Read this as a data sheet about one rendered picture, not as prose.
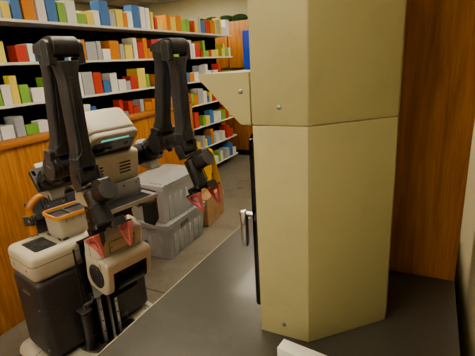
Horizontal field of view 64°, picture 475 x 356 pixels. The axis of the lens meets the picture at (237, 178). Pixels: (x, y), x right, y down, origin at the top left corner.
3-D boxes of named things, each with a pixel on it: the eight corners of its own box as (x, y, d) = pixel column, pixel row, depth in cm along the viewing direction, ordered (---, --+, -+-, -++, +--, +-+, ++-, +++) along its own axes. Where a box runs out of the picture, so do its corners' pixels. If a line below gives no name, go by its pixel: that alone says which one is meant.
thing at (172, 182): (206, 200, 350) (203, 166, 340) (167, 226, 298) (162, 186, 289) (169, 196, 368) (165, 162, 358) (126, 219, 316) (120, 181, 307)
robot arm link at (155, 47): (166, 35, 148) (145, 34, 140) (191, 38, 140) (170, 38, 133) (166, 145, 165) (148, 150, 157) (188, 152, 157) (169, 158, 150)
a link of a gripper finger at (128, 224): (141, 240, 121) (130, 213, 121) (122, 249, 116) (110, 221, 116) (131, 244, 126) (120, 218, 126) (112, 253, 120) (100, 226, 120)
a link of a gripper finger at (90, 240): (123, 249, 116) (111, 221, 116) (102, 259, 111) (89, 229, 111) (113, 253, 120) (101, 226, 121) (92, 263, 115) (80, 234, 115)
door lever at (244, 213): (260, 251, 86) (264, 246, 88) (259, 212, 83) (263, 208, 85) (239, 247, 88) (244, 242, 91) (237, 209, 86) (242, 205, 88)
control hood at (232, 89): (302, 105, 101) (301, 66, 98) (251, 126, 73) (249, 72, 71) (261, 105, 106) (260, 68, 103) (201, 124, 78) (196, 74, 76)
